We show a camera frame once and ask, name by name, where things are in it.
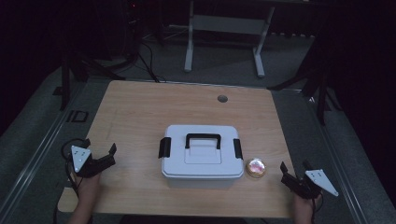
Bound white plastic storage box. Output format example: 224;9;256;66
158;124;246;189

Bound black tripod stand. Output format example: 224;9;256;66
52;50;126;112
268;40;344;126

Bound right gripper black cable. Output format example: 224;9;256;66
310;194;324;224

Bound black box handle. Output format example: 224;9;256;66
185;133;222;150

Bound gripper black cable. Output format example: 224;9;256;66
54;158;79;224
310;194;324;224

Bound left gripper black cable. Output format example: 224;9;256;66
54;158;79;224

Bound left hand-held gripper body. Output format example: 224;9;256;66
70;145;105;179

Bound black floor cables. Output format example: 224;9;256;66
135;41;167;84

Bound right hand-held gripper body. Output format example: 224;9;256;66
280;168;340;201

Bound white metal stand frame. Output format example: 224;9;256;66
183;0;276;78

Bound person's left hand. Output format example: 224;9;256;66
76;173;103;202

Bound metal floor rail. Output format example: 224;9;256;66
0;82;87;218
272;88;370;224

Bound round gold tin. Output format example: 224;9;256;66
246;158;267;179

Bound black box latch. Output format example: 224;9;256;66
233;138;244;161
158;136;172;160

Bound person's right hand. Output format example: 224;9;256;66
292;193;323;217

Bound dark equipment rack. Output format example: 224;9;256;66
123;0;145;62

